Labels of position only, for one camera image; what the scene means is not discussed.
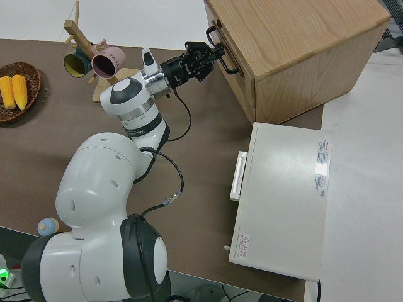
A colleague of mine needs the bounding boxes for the pink mug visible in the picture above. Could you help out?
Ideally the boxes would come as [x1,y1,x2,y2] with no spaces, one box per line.
[91,45,127,79]

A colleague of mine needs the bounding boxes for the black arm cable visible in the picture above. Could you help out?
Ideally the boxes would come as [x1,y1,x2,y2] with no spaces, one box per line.
[135,89,193,302]

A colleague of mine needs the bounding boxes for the light wooden drawer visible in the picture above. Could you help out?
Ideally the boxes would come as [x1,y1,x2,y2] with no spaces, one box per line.
[210,18,253,82]

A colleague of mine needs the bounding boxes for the white toaster oven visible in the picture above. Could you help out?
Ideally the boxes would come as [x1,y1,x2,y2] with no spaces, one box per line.
[224,121,334,282]

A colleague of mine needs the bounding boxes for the yellow corn cob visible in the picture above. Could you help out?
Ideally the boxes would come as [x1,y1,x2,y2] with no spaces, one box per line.
[0,75,16,111]
[11,74,29,111]

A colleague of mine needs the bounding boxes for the brown table mat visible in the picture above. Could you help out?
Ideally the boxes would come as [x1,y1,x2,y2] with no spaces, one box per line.
[0,38,326,302]

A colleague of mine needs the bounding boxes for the wooden mug rack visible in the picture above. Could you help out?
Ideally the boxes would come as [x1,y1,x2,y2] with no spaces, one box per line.
[62,20,127,103]

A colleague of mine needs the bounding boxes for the light wooden cabinet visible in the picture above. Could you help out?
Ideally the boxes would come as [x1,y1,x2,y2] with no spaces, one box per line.
[203,0,392,125]

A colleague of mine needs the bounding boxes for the dark blue mug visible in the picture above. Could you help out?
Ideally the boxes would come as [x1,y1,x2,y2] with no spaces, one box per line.
[63,47,94,79]

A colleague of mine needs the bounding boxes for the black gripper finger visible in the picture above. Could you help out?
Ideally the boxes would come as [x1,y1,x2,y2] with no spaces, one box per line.
[195,53,226,84]
[184,41,225,56]

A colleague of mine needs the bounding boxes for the brown wicker basket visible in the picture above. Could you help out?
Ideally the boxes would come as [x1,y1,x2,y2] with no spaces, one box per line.
[0,62,42,124]

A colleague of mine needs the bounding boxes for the black metal drawer handle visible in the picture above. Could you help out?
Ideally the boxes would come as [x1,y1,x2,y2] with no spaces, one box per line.
[205,26,241,76]

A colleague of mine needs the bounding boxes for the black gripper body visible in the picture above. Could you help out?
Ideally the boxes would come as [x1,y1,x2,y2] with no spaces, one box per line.
[160,51,206,89]

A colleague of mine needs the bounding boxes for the small blue round button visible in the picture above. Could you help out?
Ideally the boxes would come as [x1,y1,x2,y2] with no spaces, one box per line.
[37,218,60,237]

